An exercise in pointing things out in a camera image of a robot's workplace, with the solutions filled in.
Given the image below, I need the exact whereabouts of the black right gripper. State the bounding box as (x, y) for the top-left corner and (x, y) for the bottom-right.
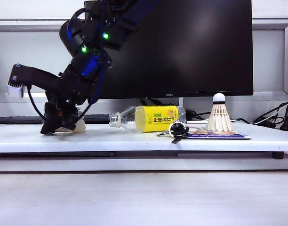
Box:
(40, 65), (97, 136)

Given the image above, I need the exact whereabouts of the white feather shuttlecock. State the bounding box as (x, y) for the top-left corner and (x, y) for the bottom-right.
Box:
(204, 93), (235, 132)
(55, 110), (87, 135)

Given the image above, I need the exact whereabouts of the clear bottle yellow label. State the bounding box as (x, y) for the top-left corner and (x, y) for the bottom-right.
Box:
(108, 105), (186, 134)

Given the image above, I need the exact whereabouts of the black computer keyboard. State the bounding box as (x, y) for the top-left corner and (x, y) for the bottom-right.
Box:
(0, 114), (111, 125)

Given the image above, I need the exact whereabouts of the white desk riser board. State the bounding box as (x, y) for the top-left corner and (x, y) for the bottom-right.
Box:
(0, 122), (288, 153)

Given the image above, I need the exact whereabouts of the black key bunch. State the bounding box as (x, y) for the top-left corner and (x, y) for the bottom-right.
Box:
(155, 120), (190, 145)

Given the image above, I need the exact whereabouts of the black computer monitor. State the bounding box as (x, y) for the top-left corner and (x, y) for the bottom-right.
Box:
(84, 0), (254, 99)

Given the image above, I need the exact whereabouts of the blue printed key card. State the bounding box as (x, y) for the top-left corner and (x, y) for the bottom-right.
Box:
(184, 130), (252, 140)

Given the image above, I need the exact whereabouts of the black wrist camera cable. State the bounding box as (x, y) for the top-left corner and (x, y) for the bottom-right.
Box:
(27, 85), (94, 121)

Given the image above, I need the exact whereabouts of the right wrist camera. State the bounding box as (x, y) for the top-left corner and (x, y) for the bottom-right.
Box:
(7, 63), (62, 98)

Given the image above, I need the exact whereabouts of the black monitor cable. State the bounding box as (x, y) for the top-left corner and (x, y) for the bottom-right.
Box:
(139, 97), (175, 106)

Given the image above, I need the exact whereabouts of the grey wall rail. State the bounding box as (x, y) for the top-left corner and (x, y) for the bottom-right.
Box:
(0, 19), (288, 32)

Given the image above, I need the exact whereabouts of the black desk cable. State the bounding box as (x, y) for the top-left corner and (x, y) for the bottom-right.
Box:
(184, 109), (213, 121)

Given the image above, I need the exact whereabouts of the black power cable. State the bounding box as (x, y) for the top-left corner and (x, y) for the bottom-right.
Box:
(252, 100), (288, 129)

